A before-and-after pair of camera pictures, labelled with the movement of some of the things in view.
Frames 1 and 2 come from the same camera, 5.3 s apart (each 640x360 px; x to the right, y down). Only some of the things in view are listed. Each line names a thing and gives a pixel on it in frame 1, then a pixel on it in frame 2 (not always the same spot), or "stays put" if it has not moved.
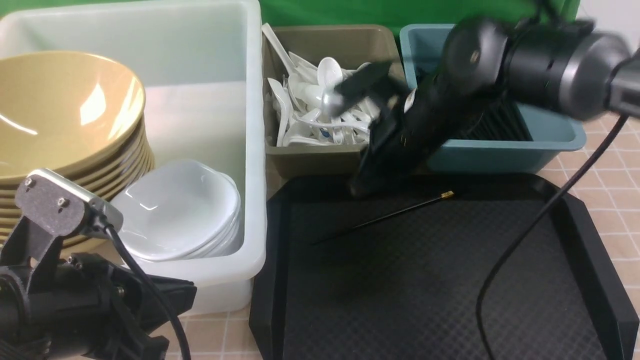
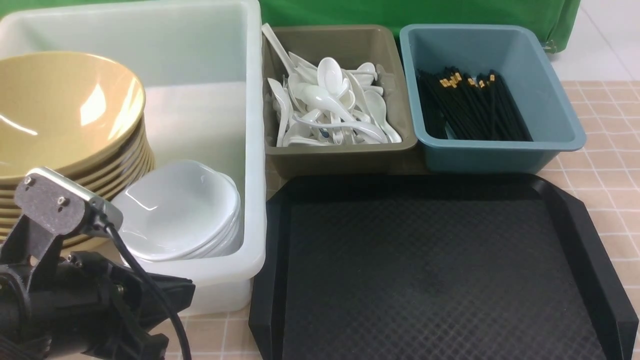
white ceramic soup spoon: [332, 101] to [317, 99]
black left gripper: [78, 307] stays put
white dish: [177, 210] stays put
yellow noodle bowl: [64, 111] stays put
